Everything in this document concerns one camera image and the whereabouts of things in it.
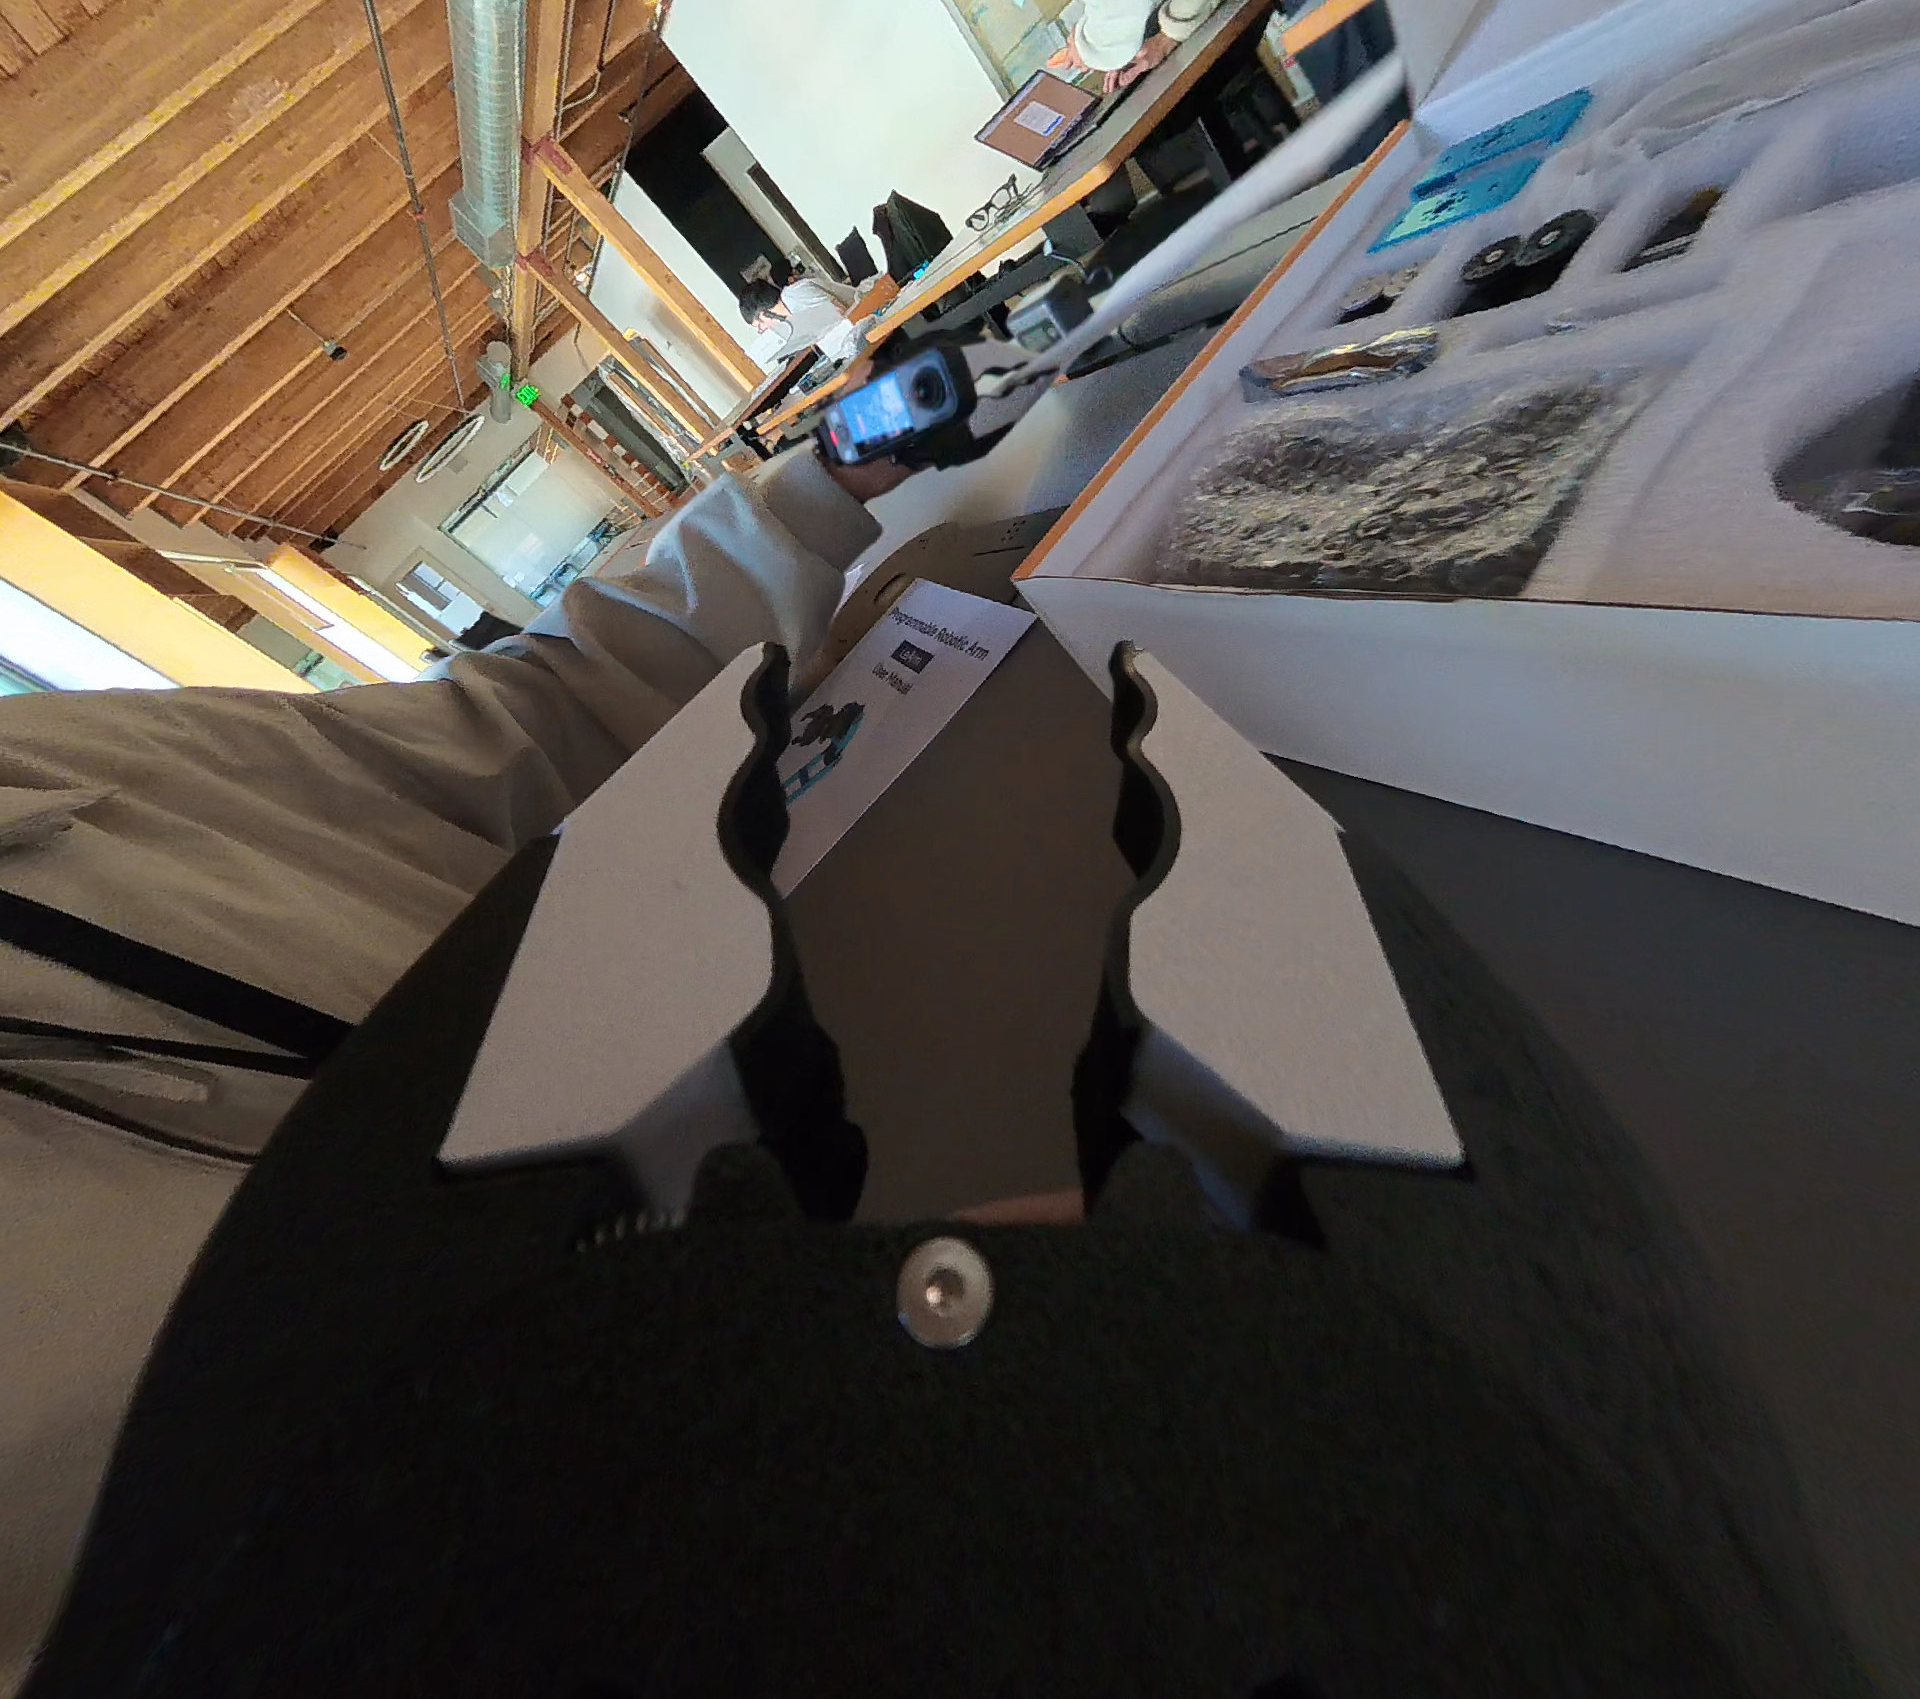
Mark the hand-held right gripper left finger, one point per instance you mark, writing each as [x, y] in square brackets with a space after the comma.
[600, 977]

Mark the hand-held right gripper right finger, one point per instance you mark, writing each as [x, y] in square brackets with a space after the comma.
[1289, 977]

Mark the white user manual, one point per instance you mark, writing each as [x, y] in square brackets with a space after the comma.
[931, 694]

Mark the white and orange cardboard box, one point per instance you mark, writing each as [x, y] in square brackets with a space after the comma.
[1501, 739]

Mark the silver foil bag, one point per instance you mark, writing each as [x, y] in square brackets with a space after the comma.
[1333, 362]

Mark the black bag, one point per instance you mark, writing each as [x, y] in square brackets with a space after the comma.
[908, 227]

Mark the black eyeglasses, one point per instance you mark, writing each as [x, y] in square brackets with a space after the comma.
[995, 200]

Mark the wooden table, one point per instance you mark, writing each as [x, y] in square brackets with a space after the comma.
[1082, 184]

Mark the open laptop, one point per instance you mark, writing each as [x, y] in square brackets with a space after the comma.
[1036, 120]

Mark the green exit sign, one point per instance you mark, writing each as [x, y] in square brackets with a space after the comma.
[522, 392]

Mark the bubble wrap package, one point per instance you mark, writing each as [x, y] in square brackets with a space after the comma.
[1393, 484]

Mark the dark round metal part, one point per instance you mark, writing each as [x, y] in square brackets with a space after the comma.
[1861, 484]

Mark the silver ventilation duct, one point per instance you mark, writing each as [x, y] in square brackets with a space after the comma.
[478, 4]

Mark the blue metal bracket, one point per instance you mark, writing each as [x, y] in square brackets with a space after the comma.
[1455, 197]
[1514, 120]

